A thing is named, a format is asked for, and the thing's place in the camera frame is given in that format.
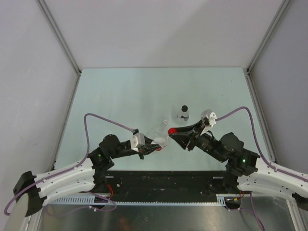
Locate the large clear unlabeled bottle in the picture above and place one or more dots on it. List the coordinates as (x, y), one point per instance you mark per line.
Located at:
(158, 130)

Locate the clear red-label bottle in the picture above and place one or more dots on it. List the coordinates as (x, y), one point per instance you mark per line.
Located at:
(162, 142)

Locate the black bottle cap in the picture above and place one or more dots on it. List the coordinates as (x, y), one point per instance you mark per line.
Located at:
(184, 108)

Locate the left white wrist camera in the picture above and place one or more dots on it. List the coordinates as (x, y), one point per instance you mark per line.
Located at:
(137, 140)

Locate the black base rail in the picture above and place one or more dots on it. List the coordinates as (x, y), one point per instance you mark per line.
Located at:
(165, 186)

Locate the red bottle cap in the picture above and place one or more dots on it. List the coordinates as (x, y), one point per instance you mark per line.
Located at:
(172, 131)

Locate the right aluminium frame post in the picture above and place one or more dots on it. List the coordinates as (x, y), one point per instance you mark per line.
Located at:
(279, 16)

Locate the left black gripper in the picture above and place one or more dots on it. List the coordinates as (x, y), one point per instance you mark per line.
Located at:
(146, 148)

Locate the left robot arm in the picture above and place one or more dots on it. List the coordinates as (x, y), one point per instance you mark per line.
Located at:
(84, 175)

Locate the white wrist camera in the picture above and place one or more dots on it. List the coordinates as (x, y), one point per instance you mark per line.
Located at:
(208, 118)
(137, 140)

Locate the left aluminium frame post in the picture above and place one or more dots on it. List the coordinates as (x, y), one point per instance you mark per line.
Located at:
(58, 34)

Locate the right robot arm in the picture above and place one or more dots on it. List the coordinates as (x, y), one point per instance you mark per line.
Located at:
(245, 170)

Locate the small clear blue-label bottle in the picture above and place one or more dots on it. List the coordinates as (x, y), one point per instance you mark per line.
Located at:
(182, 116)

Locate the aluminium frame post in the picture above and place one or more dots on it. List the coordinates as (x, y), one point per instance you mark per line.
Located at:
(58, 34)
(279, 16)

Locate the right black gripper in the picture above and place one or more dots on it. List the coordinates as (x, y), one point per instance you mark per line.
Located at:
(183, 140)

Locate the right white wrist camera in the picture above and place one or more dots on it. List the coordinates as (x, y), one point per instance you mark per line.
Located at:
(208, 118)

